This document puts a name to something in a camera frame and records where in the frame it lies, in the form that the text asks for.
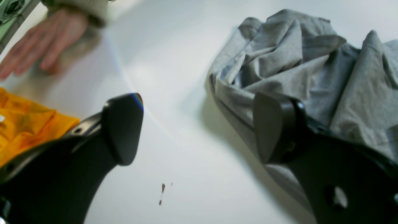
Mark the orange yellow T-shirt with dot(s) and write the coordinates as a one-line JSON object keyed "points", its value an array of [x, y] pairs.
{"points": [[26, 124]]}

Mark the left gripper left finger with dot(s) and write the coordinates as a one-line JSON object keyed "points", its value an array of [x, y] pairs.
{"points": [[55, 182]]}

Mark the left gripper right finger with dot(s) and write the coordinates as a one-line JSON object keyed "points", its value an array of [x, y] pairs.
{"points": [[345, 182]]}

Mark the cream sleeve forearm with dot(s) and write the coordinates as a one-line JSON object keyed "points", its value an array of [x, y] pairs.
{"points": [[86, 12]]}

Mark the person's bare hand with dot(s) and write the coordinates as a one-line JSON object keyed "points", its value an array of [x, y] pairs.
{"points": [[45, 41]]}

